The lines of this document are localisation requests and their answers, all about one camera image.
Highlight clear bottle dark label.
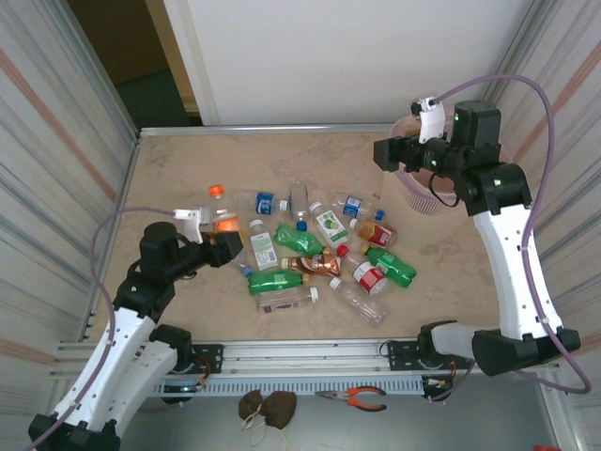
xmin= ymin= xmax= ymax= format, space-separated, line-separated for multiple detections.
xmin=254 ymin=286 xmax=321 ymax=316

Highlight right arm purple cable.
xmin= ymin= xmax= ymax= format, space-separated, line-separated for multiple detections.
xmin=429 ymin=73 xmax=593 ymax=403

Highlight white-label bottle white cap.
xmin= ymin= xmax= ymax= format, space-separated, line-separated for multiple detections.
xmin=247 ymin=218 xmax=280 ymax=272

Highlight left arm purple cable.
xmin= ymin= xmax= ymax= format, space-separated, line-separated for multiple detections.
xmin=27 ymin=206 xmax=179 ymax=451

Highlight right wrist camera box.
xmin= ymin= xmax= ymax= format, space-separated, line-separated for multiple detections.
xmin=410 ymin=96 xmax=447 ymax=145

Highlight brown shiny plastic bottle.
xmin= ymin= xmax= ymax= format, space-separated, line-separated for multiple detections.
xmin=280 ymin=255 xmax=345 ymax=279

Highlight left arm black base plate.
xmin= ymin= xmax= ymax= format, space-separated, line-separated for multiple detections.
xmin=190 ymin=343 xmax=224 ymax=376

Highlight clear unlabelled bottle white cap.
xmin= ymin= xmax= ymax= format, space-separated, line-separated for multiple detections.
xmin=328 ymin=276 xmax=390 ymax=327

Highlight white door frame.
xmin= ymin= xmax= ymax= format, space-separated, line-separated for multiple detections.
xmin=162 ymin=0 xmax=222 ymax=127

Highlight lime-print white label bottle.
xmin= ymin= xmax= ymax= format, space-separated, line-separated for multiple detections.
xmin=308 ymin=200 xmax=351 ymax=249

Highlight clear bottle orange cap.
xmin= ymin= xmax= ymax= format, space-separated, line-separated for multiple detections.
xmin=206 ymin=183 xmax=245 ymax=236

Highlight orange-handled pliers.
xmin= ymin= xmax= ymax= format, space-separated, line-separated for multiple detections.
xmin=314 ymin=385 xmax=389 ymax=413

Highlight blue-label bottle white cap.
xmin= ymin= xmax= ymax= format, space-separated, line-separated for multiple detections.
xmin=232 ymin=189 xmax=290 ymax=216

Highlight clear bottle light-blue cap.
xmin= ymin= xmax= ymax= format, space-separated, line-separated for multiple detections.
xmin=233 ymin=248 xmax=255 ymax=279

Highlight pink trash bin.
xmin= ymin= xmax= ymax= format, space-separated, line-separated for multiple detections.
xmin=392 ymin=117 xmax=464 ymax=210

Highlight brown cloth pouch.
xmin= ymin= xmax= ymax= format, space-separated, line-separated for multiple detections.
xmin=238 ymin=390 xmax=268 ymax=422
xmin=262 ymin=390 xmax=299 ymax=431

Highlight orange-red label bottle white cap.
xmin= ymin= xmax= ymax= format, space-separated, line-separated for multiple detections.
xmin=349 ymin=218 xmax=399 ymax=249

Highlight beige string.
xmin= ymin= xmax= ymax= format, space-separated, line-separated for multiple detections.
xmin=240 ymin=406 xmax=290 ymax=447

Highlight red-label bottle red cap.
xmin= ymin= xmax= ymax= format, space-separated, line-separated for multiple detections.
xmin=335 ymin=243 xmax=394 ymax=298

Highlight clear ribbed bottle blue cap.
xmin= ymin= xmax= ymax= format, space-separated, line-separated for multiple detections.
xmin=289 ymin=181 xmax=312 ymax=232

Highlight green plastic bottle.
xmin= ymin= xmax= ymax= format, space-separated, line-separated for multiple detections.
xmin=273 ymin=223 xmax=331 ymax=258

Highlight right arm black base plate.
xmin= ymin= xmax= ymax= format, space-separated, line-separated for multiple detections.
xmin=385 ymin=338 xmax=473 ymax=372

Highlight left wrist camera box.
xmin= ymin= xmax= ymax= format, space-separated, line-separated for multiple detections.
xmin=172 ymin=208 xmax=210 ymax=245

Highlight aluminium table back rail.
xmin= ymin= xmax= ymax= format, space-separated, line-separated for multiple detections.
xmin=138 ymin=123 xmax=400 ymax=138

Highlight white slotted cable duct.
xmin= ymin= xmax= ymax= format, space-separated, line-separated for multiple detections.
xmin=149 ymin=378 xmax=426 ymax=398

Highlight small blue-label bottle blue cap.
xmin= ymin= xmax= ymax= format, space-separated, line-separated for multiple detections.
xmin=333 ymin=191 xmax=386 ymax=222

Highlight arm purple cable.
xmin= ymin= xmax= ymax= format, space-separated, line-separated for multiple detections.
xmin=27 ymin=206 xmax=179 ymax=451
xmin=429 ymin=73 xmax=593 ymax=403

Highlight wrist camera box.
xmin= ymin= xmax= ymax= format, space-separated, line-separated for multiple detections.
xmin=410 ymin=96 xmax=447 ymax=145
xmin=172 ymin=208 xmax=210 ymax=245

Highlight aluminium mounting rail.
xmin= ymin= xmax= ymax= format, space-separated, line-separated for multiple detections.
xmin=49 ymin=335 xmax=562 ymax=380

